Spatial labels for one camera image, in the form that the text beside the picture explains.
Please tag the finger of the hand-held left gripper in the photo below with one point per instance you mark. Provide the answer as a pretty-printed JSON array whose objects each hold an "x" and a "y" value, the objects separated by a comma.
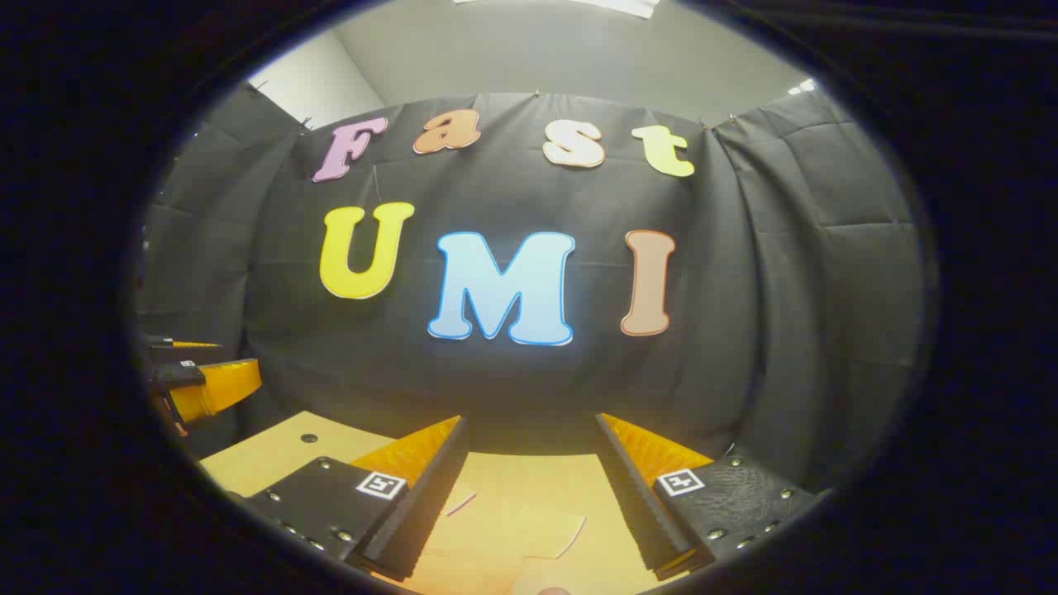
[
  {"x": 219, "y": 387},
  {"x": 178, "y": 354}
]

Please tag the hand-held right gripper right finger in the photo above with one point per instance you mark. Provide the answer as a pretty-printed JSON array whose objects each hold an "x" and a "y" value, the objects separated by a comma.
[{"x": 645, "y": 504}]

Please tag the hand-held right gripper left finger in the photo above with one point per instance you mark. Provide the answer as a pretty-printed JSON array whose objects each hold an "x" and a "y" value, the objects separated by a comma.
[{"x": 421, "y": 504}]

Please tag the orange T-shirt with striped collar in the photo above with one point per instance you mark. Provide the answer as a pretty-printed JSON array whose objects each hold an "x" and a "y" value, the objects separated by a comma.
[{"x": 545, "y": 533}]

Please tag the black backdrop cloth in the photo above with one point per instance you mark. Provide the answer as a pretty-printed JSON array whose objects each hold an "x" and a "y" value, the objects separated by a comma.
[{"x": 512, "y": 388}]

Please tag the white ceiling light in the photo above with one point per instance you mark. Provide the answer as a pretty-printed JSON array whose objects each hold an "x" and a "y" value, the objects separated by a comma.
[{"x": 616, "y": 7}]

